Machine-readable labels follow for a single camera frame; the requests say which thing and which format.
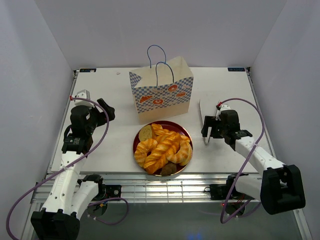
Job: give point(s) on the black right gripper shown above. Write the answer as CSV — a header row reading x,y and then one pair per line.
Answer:
x,y
208,122

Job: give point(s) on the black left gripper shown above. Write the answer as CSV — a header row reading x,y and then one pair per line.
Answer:
x,y
109,110

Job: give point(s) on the metal serving tongs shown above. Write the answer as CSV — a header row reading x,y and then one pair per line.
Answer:
x,y
204,109

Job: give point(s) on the oval golden bread roll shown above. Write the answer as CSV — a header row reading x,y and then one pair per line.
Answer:
x,y
189,156

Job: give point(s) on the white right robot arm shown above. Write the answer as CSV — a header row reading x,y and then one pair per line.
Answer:
x,y
280,188

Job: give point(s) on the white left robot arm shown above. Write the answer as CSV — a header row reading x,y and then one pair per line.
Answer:
x,y
59,217

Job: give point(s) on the checkered paper bag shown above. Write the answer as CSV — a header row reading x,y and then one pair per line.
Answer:
x,y
161,90

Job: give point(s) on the brown chocolate bread lump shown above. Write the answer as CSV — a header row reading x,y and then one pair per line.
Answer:
x,y
169,169

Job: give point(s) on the long twisted bread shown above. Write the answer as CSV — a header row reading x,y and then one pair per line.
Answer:
x,y
157,158

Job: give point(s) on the left blue corner label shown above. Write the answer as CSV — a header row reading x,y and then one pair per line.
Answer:
x,y
87,70

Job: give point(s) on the blue corner label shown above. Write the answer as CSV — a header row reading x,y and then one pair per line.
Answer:
x,y
236,69
87,70

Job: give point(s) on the right blue corner label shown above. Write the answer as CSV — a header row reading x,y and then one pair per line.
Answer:
x,y
236,69

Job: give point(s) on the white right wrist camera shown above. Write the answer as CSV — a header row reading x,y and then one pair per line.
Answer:
x,y
221,107

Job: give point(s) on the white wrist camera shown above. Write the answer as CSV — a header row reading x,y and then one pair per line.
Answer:
x,y
221,107
82,96

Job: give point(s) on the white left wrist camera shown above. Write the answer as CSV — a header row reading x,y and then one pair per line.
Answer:
x,y
82,96

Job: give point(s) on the round glazed ring bread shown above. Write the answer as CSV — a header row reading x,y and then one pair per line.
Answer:
x,y
142,150

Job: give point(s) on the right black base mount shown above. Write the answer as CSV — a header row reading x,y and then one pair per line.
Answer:
x,y
220,191

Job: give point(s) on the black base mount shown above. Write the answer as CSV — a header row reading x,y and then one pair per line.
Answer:
x,y
220,191
109,191

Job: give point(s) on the aluminium frame rail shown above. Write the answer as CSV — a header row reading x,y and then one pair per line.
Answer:
x,y
140,188

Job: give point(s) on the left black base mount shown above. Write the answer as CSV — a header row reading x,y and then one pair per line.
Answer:
x,y
109,191

